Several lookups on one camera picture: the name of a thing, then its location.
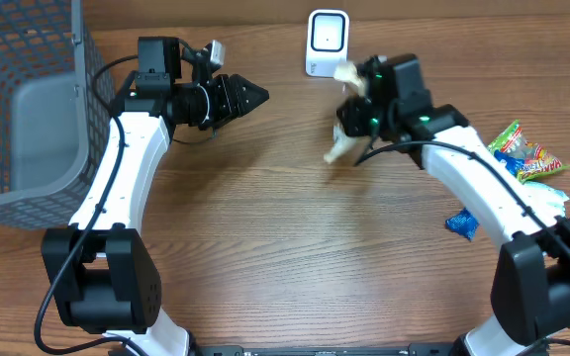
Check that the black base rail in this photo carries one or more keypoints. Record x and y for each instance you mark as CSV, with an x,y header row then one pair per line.
x,y
413,349

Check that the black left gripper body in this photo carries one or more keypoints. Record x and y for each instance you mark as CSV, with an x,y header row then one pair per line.
x,y
219,103

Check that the beige clear cookie bag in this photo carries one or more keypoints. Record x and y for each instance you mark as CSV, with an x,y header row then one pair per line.
x,y
346,72

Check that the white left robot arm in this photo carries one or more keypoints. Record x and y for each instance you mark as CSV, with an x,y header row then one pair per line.
x,y
101,276

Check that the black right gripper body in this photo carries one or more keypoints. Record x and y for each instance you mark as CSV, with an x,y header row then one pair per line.
x,y
360,117

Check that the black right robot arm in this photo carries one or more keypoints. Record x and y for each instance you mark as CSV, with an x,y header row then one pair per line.
x,y
530,295

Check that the teal white snack packet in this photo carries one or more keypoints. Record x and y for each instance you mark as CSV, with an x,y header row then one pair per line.
x,y
552,199

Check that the green Haribo gummy bag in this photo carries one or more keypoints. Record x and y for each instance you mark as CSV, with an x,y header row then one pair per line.
x,y
525,159

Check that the white barcode scanner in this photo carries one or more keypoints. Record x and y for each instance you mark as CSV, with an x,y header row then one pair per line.
x,y
327,41

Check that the grey plastic mesh basket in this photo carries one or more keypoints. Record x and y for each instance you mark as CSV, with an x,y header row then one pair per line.
x,y
53,130

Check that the blue Oreo cookie pack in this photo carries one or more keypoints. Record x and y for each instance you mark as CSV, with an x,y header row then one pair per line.
x,y
464,222

